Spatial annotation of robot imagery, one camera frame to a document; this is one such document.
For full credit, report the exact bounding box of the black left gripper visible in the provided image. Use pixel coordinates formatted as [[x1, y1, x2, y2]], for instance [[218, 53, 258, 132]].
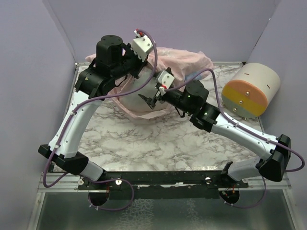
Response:
[[111, 42, 149, 80]]

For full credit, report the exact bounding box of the white pillow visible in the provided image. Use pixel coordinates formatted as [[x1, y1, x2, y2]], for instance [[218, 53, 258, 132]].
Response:
[[117, 67, 169, 120]]

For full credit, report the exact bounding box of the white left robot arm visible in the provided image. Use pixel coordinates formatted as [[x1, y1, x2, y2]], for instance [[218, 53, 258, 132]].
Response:
[[38, 32, 153, 189]]

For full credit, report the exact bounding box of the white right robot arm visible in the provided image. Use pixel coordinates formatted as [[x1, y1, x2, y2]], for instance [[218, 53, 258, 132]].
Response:
[[140, 80, 291, 187]]

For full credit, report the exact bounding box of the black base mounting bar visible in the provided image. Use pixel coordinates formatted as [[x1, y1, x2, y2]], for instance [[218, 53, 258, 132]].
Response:
[[78, 170, 248, 200]]

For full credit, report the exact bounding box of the beige orange yellow cylinder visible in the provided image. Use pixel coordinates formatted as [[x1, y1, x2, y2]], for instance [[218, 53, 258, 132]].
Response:
[[221, 63, 281, 119]]

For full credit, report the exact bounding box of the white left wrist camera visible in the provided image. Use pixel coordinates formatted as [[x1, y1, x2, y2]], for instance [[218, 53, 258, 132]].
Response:
[[131, 35, 153, 62]]

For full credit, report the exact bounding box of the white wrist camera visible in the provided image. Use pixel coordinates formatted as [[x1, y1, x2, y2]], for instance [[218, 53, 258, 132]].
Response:
[[131, 35, 153, 62], [156, 68, 175, 88]]

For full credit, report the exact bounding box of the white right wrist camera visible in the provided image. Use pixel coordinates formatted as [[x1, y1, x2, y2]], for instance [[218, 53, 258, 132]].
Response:
[[156, 68, 175, 88]]

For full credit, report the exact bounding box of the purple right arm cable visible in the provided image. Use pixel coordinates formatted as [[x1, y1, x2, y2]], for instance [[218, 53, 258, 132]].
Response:
[[160, 68, 303, 208]]

